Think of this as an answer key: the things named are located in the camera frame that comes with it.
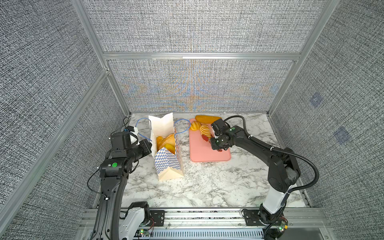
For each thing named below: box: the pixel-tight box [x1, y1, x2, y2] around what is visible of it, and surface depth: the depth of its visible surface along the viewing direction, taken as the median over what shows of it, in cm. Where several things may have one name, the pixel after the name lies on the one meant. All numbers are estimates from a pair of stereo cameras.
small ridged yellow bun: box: [190, 120, 201, 131], surface depth 109 cm
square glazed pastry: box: [156, 136, 165, 152], surface depth 97 cm
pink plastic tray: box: [189, 118, 231, 162], surface depth 99 cm
